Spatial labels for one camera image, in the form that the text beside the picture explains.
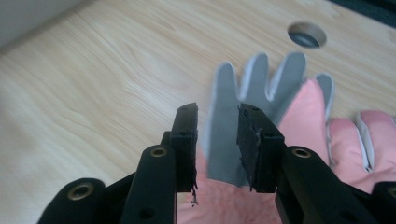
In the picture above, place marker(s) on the pink ski glove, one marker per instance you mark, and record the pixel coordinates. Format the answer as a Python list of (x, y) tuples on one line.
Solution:
[(373, 146), (224, 137)]

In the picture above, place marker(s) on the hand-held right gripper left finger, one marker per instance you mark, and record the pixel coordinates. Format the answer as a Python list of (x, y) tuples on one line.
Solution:
[(186, 140)]

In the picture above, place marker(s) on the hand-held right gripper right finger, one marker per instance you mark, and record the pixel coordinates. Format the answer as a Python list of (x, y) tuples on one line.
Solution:
[(257, 149)]

